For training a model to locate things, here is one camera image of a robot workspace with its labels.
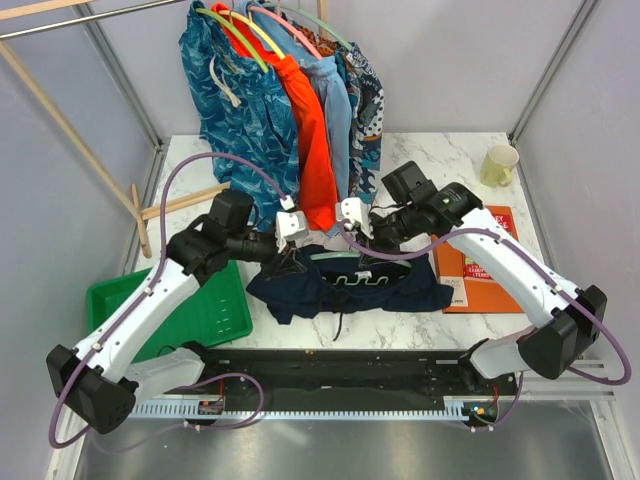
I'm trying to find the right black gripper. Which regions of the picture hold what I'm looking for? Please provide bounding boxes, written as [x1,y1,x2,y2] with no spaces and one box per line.
[356,203,420,264]

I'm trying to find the navy blue shorts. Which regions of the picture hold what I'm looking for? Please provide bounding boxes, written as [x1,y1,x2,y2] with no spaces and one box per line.
[246,245,453,325]

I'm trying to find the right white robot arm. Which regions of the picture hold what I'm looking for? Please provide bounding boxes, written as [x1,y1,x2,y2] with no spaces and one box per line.
[372,161,607,394]

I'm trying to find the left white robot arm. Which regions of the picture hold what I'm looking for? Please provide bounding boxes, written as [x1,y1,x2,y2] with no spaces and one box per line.
[46,189,308,434]

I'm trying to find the orange hanging shorts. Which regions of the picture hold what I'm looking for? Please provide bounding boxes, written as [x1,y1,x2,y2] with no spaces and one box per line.
[196,4,338,230]

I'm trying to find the patterned grey orange shorts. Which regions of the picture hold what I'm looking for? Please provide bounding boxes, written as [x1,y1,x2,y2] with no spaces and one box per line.
[293,22,385,205]

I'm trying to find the blue patterned hanging shorts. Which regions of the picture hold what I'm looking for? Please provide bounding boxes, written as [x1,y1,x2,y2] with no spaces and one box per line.
[179,1,299,232]

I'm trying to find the light blue hanging shorts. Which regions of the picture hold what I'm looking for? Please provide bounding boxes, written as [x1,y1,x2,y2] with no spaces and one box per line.
[235,1,351,232]

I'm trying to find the yellow hanger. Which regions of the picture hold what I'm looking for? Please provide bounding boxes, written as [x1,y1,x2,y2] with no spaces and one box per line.
[227,10,285,59]

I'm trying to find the mint green loaded hanger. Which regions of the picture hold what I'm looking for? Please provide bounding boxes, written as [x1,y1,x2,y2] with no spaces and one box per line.
[261,0,353,52]

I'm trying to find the pink hanger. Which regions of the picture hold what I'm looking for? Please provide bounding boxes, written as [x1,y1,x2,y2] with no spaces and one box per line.
[248,5,323,60]

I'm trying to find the lime green hanger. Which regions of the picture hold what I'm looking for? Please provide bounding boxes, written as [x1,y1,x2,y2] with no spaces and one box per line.
[195,8,269,73]

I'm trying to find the green plastic tray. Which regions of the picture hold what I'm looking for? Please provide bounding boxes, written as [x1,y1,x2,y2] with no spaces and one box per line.
[87,261,253,363]

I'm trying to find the red green children's book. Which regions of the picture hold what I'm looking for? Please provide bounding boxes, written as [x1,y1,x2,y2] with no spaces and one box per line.
[463,255,494,282]

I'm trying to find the orange notebook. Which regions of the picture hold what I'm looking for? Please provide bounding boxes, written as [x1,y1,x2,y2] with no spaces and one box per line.
[430,204,525,315]

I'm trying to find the pale yellow mug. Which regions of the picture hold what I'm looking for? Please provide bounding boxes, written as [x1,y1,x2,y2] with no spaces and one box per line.
[480,144,520,187]

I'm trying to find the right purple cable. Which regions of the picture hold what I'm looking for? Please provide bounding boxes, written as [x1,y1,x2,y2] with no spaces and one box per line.
[337,219,632,434]

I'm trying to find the purple cable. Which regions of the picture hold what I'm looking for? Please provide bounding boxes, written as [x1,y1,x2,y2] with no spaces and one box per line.
[337,219,632,434]
[47,152,296,454]

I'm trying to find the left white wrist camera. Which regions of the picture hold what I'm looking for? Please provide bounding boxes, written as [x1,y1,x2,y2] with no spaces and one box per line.
[275,195,309,253]

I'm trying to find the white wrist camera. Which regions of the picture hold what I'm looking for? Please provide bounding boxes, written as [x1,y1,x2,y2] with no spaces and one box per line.
[275,195,309,253]
[335,197,374,240]

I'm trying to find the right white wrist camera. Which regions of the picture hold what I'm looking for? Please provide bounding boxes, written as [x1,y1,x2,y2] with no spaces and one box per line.
[335,197,374,240]

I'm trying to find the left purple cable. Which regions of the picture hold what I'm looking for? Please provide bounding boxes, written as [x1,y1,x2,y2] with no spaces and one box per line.
[47,152,296,454]

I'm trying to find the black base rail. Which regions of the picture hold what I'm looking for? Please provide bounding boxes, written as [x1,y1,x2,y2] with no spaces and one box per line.
[187,342,517,412]

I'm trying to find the wooden clothes rack frame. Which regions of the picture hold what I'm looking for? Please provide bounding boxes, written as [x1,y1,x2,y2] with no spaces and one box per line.
[0,0,231,259]

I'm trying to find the white slotted cable duct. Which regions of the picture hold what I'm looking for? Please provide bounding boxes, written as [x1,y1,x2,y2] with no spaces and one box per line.
[129,395,497,422]

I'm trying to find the metal clothes rail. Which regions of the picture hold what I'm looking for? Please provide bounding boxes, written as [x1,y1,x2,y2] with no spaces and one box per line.
[1,0,182,40]

